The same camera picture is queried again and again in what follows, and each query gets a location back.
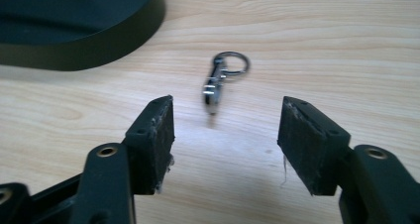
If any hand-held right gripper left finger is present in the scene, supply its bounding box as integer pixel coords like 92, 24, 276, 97
69, 94, 175, 224

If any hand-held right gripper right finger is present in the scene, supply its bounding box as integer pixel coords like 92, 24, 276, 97
276, 95, 420, 224

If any silver metal keychain clasp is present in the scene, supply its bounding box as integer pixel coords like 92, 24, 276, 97
202, 51, 251, 116

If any round black tray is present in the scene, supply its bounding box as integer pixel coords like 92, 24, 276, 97
0, 0, 166, 72

